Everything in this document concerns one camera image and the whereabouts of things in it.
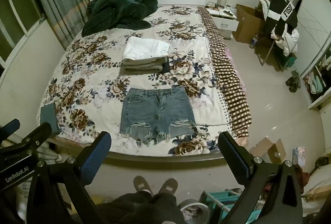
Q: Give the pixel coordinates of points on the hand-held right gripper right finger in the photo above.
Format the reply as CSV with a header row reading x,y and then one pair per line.
x,y
232,159

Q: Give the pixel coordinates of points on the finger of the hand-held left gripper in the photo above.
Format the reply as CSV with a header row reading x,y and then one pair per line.
x,y
38,133
11,126

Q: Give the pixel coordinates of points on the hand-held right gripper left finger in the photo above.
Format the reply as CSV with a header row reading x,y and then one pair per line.
x,y
94,160

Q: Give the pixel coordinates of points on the person's legs in dark pants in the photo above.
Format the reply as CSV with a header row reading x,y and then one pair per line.
x,y
141,209

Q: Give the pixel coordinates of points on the folded beige knit pants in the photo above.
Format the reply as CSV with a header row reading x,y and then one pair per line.
x,y
143,66

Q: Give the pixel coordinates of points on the folded white pants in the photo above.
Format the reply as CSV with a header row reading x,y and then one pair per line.
x,y
144,49

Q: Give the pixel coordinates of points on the dark blue box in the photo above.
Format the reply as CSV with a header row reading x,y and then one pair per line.
x,y
49,116

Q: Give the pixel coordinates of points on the open small cardboard box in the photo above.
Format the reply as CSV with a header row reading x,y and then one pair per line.
x,y
269,150

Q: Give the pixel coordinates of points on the teal plastic basket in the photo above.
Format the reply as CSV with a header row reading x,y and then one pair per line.
x,y
221,200

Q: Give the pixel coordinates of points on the grey slipper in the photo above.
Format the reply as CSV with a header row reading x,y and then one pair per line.
x,y
141,184
168,185

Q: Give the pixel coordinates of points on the floral enamel basin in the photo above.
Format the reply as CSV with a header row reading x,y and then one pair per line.
x,y
191,209

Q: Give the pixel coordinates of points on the pastel printed packet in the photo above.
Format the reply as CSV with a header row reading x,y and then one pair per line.
x,y
298,154

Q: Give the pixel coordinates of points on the blue denim shorts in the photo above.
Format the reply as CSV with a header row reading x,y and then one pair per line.
x,y
157,112

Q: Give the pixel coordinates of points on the floral bedspread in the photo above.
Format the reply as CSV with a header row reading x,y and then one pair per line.
x,y
103,79

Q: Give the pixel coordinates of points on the brown checked bed sheet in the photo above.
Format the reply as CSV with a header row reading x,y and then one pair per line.
x,y
227,74

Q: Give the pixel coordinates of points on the pair of dark shoes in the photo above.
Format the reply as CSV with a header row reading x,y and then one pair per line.
x,y
293,81

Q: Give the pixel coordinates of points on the window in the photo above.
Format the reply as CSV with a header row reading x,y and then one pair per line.
x,y
16,14

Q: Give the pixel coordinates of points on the wooden chair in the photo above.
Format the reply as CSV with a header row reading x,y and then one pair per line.
x,y
267,52

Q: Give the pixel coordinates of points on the teal storage bin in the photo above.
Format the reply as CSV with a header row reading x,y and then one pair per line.
x,y
289,61

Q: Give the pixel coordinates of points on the folded dark garment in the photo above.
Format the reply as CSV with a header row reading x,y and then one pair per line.
x,y
165,67

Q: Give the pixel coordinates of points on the plastic water bottle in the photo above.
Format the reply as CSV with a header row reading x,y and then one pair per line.
x,y
253,41

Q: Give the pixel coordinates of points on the white padded jacket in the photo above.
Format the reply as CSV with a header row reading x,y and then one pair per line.
x,y
289,43

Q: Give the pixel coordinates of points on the large cardboard box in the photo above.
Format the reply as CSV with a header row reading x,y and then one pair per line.
x,y
248,23

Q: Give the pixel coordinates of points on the white nightstand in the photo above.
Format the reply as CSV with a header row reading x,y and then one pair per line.
x,y
223,22

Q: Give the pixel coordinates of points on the dark green jacket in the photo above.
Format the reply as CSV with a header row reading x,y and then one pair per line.
x,y
119,10

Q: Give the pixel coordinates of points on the black and white jacket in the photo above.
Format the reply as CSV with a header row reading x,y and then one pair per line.
x,y
283,13

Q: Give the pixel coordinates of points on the white wardrobe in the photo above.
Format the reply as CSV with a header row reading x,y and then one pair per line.
x,y
314,27

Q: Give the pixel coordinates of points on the wooden bed frame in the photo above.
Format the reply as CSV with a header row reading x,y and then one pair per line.
x,y
155,158

